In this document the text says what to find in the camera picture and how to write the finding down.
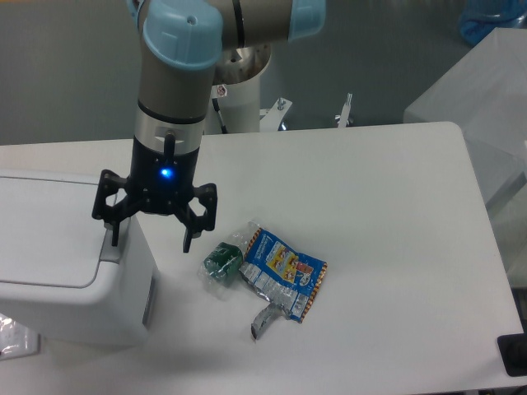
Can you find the blue snack wrapper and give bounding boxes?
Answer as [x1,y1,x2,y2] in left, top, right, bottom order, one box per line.
[240,227,328,340]

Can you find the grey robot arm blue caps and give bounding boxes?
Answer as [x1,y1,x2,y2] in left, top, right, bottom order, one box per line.
[92,1,326,250]

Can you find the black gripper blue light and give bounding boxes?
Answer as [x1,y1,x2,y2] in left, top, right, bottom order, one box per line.
[91,135,218,253]

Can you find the clear plastic bag bottom left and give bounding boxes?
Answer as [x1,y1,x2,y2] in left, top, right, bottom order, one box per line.
[1,314,40,361]

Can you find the crushed clear green-label bottle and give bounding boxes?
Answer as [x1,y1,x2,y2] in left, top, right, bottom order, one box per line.
[198,221,260,301]

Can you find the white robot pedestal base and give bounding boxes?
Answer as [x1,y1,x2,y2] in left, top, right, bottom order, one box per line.
[204,44,292,135]

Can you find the white push-lid trash can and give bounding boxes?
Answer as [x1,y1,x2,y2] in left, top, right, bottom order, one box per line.
[1,169,159,346]

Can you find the black device table edge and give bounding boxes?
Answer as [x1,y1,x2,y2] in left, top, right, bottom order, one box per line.
[497,333,526,377]

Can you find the blue water jug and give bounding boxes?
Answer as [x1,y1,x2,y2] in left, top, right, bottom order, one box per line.
[458,0,526,46]

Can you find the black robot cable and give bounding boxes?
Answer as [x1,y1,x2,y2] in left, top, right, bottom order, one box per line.
[212,84,229,135]

